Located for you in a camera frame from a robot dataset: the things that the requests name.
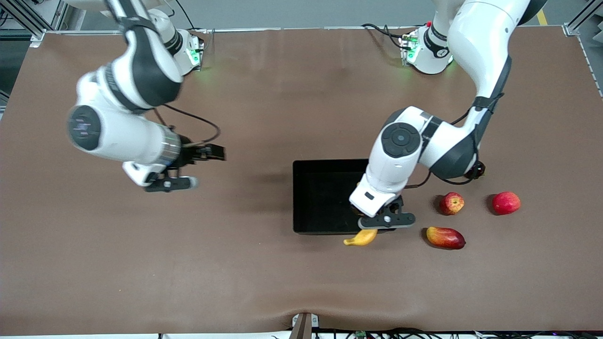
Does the yellow banana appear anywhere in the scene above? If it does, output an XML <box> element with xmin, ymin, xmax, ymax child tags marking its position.
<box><xmin>343</xmin><ymin>229</ymin><xmax>379</xmax><ymax>247</ymax></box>

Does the black rectangular plastic box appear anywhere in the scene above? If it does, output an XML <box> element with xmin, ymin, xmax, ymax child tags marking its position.
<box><xmin>292</xmin><ymin>159</ymin><xmax>397</xmax><ymax>235</ymax></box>

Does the red yellow streaked apple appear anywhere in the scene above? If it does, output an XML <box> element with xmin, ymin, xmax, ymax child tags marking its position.
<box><xmin>440</xmin><ymin>192</ymin><xmax>465</xmax><ymax>216</ymax></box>

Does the red yellow mango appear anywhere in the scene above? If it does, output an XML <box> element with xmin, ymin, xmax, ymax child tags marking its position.
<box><xmin>426</xmin><ymin>226</ymin><xmax>466</xmax><ymax>250</ymax></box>

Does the plain red round fruit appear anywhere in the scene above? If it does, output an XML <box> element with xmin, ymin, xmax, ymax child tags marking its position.
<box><xmin>491</xmin><ymin>191</ymin><xmax>522</xmax><ymax>216</ymax></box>

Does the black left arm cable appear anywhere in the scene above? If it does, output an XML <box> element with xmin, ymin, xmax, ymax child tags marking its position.
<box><xmin>404</xmin><ymin>92</ymin><xmax>505</xmax><ymax>190</ymax></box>

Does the metal base connector bracket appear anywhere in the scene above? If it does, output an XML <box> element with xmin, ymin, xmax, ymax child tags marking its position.
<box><xmin>399</xmin><ymin>33</ymin><xmax>417</xmax><ymax>65</ymax></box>
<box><xmin>187</xmin><ymin>35</ymin><xmax>206</xmax><ymax>71</ymax></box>

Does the silver table edge rail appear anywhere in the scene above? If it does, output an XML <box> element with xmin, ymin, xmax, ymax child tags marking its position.
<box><xmin>45</xmin><ymin>26</ymin><xmax>566</xmax><ymax>34</ymax></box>

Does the black right base cable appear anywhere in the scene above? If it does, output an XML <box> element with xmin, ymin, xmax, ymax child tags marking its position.
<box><xmin>177</xmin><ymin>0</ymin><xmax>198</xmax><ymax>31</ymax></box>

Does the black base cable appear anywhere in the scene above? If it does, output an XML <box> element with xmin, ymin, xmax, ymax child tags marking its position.
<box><xmin>362</xmin><ymin>24</ymin><xmax>407</xmax><ymax>49</ymax></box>
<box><xmin>177</xmin><ymin>0</ymin><xmax>198</xmax><ymax>31</ymax></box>

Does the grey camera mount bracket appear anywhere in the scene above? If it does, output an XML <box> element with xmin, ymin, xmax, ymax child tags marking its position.
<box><xmin>291</xmin><ymin>312</ymin><xmax>320</xmax><ymax>339</ymax></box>

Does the black left base cable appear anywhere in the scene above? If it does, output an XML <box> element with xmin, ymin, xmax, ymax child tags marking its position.
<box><xmin>362</xmin><ymin>24</ymin><xmax>407</xmax><ymax>49</ymax></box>

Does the aluminium frame post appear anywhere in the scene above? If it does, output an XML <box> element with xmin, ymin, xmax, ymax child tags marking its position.
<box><xmin>0</xmin><ymin>0</ymin><xmax>71</xmax><ymax>48</ymax></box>
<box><xmin>565</xmin><ymin>0</ymin><xmax>603</xmax><ymax>36</ymax></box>

